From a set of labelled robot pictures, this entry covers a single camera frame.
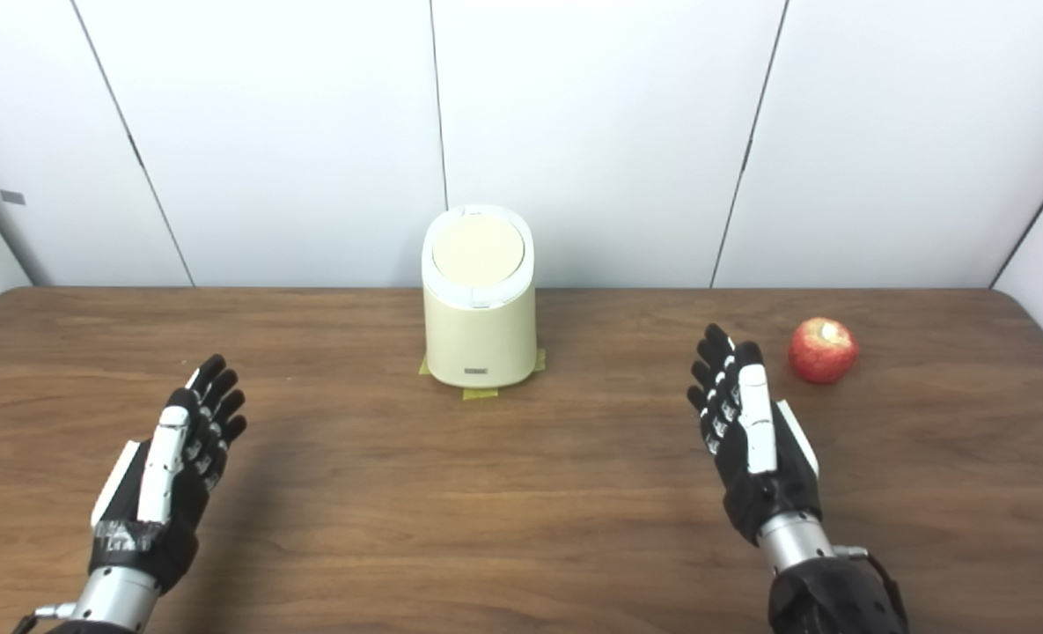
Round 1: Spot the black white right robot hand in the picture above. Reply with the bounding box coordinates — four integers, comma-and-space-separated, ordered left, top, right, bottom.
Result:
687, 323, 824, 547

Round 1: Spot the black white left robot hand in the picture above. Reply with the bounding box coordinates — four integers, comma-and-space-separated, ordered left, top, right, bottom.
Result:
88, 354, 248, 595

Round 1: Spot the red apple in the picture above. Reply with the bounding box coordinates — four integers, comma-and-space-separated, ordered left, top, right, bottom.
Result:
788, 317, 860, 385

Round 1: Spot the cream round bin lid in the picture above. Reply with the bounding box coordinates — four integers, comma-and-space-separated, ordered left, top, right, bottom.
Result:
431, 214, 526, 289

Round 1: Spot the cream-colored round bin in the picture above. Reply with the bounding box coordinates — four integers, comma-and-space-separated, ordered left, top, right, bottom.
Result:
422, 204, 538, 389

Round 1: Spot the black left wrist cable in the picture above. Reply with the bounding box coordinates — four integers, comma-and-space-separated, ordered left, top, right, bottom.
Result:
11, 602, 77, 634

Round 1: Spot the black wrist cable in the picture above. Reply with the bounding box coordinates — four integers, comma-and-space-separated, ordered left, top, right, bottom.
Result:
11, 602, 77, 634
834, 546, 911, 630

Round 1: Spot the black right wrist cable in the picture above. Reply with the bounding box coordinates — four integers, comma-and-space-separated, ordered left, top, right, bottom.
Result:
834, 546, 911, 630

